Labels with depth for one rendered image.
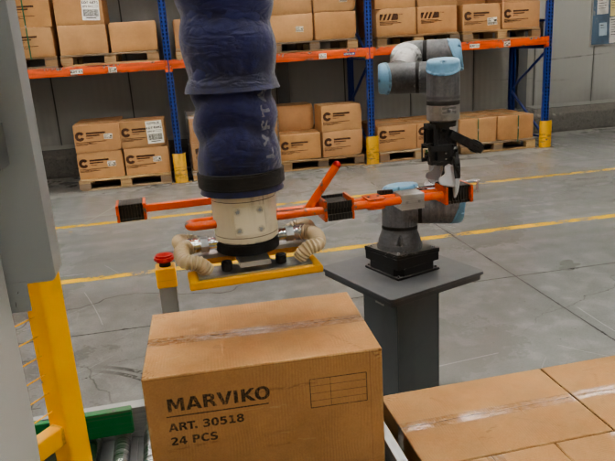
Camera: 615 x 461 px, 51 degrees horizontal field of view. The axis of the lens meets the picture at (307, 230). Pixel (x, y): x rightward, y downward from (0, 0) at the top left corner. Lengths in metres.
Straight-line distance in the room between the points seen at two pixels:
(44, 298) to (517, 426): 1.44
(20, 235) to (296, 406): 1.09
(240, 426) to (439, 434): 0.66
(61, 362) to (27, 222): 0.64
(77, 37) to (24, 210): 8.13
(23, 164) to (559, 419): 1.82
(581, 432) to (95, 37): 7.69
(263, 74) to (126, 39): 7.24
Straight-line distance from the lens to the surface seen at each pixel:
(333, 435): 1.75
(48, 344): 1.31
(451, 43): 2.47
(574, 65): 12.11
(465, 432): 2.08
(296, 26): 8.92
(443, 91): 1.78
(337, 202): 1.70
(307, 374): 1.65
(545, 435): 2.11
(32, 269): 0.74
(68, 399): 1.36
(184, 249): 1.64
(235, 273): 1.61
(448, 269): 2.77
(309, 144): 9.04
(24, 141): 0.71
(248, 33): 1.55
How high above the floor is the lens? 1.70
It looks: 16 degrees down
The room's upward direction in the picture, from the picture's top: 4 degrees counter-clockwise
